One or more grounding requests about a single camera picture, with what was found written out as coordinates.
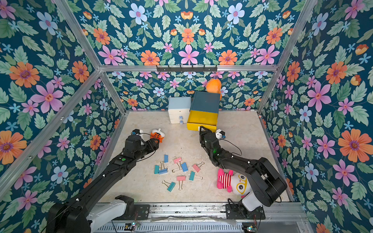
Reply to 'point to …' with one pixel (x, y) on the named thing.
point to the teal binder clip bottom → (171, 186)
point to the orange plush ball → (213, 85)
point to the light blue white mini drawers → (178, 109)
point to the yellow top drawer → (208, 120)
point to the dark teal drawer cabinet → (206, 102)
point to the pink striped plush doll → (237, 183)
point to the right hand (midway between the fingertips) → (198, 127)
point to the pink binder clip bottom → (180, 178)
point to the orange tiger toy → (157, 134)
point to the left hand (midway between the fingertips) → (156, 141)
